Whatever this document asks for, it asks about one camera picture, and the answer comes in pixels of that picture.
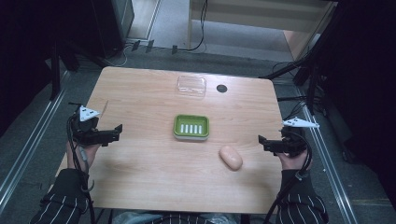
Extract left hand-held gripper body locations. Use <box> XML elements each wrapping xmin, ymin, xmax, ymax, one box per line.
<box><xmin>67</xmin><ymin>102</ymin><xmax>108</xmax><ymax>147</ymax></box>

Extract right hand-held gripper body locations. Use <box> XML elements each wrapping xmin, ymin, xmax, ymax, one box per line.
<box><xmin>278</xmin><ymin>116</ymin><xmax>320</xmax><ymax>158</ymax></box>

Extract green soap dish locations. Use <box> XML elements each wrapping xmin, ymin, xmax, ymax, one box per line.
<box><xmin>172</xmin><ymin>114</ymin><xmax>210</xmax><ymax>142</ymax></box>

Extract person's right hand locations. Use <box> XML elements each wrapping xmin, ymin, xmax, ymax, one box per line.
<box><xmin>276</xmin><ymin>148</ymin><xmax>310</xmax><ymax>172</ymax></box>

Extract person's left hand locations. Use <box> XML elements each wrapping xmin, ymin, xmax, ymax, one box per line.
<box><xmin>65</xmin><ymin>140</ymin><xmax>103</xmax><ymax>171</ymax></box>

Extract black metal stand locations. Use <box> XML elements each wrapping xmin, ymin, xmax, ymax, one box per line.
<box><xmin>43</xmin><ymin>36</ymin><xmax>108</xmax><ymax>101</ymax></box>
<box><xmin>258</xmin><ymin>3</ymin><xmax>344</xmax><ymax>108</ymax></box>

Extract clear plastic box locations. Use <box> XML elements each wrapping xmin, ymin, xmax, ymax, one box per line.
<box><xmin>176</xmin><ymin>75</ymin><xmax>207</xmax><ymax>98</ymax></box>

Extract dark cabinet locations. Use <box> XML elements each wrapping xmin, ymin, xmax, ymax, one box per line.
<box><xmin>90</xmin><ymin>0</ymin><xmax>135</xmax><ymax>59</ymax></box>

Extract light wooden shelf unit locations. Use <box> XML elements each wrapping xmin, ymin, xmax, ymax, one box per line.
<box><xmin>186</xmin><ymin>0</ymin><xmax>339</xmax><ymax>62</ymax></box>

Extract bundle of black floor cables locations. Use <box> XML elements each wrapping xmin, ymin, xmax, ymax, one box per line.
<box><xmin>272</xmin><ymin>60</ymin><xmax>323</xmax><ymax>122</ymax></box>

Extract aluminium floor rail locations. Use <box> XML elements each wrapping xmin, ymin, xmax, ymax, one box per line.
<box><xmin>293</xmin><ymin>85</ymin><xmax>360</xmax><ymax>224</ymax></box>
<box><xmin>0</xmin><ymin>70</ymin><xmax>72</xmax><ymax>216</ymax></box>

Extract white floor cable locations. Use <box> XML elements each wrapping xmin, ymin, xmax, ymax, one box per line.
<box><xmin>106</xmin><ymin>43</ymin><xmax>134</xmax><ymax>68</ymax></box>

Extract black hanging cable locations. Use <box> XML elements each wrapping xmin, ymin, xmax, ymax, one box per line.
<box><xmin>178</xmin><ymin>0</ymin><xmax>209</xmax><ymax>53</ymax></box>

